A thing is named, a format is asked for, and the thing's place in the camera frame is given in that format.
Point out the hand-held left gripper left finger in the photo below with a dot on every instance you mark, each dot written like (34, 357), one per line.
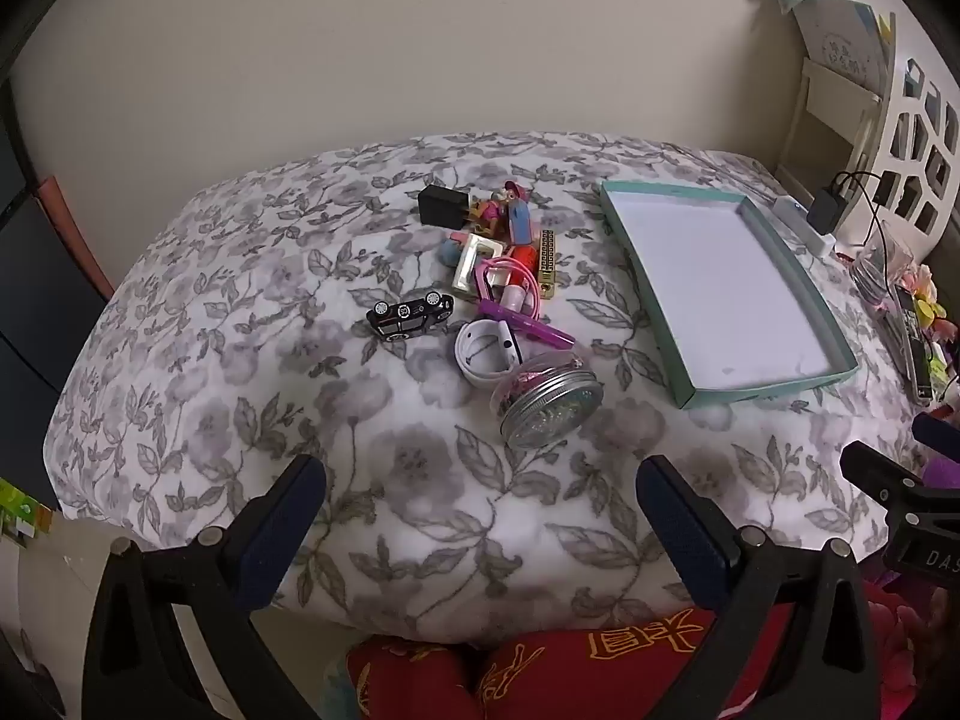
(289, 525)

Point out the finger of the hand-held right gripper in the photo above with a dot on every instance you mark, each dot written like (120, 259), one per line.
(936, 431)
(877, 471)

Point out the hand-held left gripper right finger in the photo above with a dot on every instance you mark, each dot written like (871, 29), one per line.
(675, 529)

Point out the glass jar with metal lid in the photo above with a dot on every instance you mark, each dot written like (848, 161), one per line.
(551, 409)

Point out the white wristband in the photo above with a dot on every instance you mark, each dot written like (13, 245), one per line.
(469, 369)

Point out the teal cardboard tray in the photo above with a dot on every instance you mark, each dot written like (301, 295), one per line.
(712, 292)

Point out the black toy car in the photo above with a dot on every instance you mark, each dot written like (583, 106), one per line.
(409, 313)

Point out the purple plastic stick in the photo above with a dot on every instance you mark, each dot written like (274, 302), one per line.
(525, 324)

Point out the pink wristband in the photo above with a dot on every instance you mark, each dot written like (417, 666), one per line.
(534, 286)

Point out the cream plastic frame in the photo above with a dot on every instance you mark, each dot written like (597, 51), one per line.
(463, 266)

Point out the black power adapter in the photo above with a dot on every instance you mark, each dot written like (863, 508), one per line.
(441, 206)

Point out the pink orange toy figure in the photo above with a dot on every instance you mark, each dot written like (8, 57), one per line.
(491, 214)

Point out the black remote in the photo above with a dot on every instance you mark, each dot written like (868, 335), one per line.
(915, 345)

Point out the artificial flowers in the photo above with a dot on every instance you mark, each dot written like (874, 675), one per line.
(930, 292)

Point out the floral grey white blanket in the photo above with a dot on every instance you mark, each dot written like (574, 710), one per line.
(262, 360)

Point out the clear glass jar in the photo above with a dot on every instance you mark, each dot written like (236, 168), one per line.
(877, 270)

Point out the red printed cloth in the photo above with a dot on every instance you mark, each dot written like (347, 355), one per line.
(540, 671)

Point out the black charger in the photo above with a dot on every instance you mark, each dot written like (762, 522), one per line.
(825, 210)

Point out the white power strip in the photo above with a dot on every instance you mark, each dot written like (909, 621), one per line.
(799, 223)

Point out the green box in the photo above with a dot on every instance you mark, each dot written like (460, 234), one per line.
(19, 510)

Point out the beige studded brick plate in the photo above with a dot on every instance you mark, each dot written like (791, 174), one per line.
(546, 262)

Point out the orange tube with white label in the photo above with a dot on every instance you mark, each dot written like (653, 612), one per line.
(521, 256)

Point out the pink and blue toy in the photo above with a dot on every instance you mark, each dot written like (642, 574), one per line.
(452, 246)

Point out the blue block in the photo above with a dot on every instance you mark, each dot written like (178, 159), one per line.
(517, 223)

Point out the white cutout panel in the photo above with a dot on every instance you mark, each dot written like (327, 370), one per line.
(892, 90)

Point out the dark blue cabinet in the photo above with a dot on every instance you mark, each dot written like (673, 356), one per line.
(30, 277)

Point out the white wooden rack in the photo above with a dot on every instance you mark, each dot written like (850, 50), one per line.
(825, 79)

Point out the reddish brown board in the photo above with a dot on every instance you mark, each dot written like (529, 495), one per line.
(71, 225)

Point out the white paper calendar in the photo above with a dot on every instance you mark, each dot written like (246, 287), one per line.
(840, 30)

